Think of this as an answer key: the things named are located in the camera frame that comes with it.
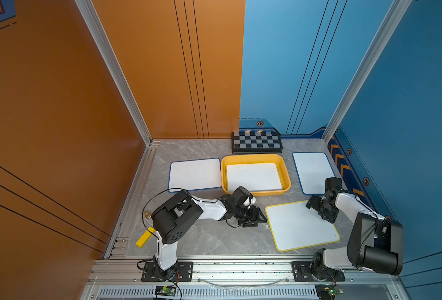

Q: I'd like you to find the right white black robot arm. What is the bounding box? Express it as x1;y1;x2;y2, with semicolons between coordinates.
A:
306;177;404;281

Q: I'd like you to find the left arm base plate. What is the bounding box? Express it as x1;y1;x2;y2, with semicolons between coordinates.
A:
138;261;194;283

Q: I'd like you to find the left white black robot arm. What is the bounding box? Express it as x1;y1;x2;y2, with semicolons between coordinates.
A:
136;186;267;283

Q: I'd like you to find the blue-framed whiteboard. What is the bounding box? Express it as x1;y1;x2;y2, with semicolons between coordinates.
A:
168;158;222;191
292;152;335;195

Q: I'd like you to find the left blue-framed whiteboard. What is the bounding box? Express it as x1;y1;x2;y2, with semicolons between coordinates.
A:
168;158;222;191

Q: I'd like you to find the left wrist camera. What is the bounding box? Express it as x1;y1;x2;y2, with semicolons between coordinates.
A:
243;196;256;208

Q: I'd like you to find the aluminium front rail frame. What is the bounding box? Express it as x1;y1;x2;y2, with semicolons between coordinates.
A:
80;256;410;300

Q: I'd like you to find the yellow plastic storage box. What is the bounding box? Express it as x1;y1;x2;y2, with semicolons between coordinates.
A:
221;154;292;197

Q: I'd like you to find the yellow-framed whiteboard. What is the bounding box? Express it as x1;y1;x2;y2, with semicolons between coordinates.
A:
265;201;341;252
227;162;282;192

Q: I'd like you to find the green circuit board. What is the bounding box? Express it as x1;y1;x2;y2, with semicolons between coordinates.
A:
154;286;177;299
315;286;344;300

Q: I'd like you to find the left aluminium corner post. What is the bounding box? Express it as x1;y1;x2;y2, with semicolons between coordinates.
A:
75;0;153;146

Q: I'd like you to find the left green circuit board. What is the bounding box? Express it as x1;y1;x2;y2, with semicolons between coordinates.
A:
154;286;177;299

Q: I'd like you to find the right green circuit board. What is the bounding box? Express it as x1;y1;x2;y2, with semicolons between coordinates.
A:
315;286;344;300

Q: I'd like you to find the black grey checkerboard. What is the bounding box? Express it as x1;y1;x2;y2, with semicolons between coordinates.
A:
232;128;284;155

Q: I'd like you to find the right blue-framed whiteboard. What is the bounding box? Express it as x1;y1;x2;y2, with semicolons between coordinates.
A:
292;152;335;195

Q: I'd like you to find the aluminium corner post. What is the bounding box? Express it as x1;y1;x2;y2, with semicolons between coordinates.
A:
75;0;153;146
322;0;412;145

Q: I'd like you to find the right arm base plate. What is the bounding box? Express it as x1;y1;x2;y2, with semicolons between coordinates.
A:
291;261;346;282

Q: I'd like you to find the yellow rectangular block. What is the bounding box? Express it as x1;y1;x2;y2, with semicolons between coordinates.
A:
135;226;157;248

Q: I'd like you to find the right aluminium corner post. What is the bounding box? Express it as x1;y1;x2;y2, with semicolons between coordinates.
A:
322;0;412;145

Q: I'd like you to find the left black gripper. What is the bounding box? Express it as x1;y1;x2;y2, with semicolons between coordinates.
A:
233;205;269;228

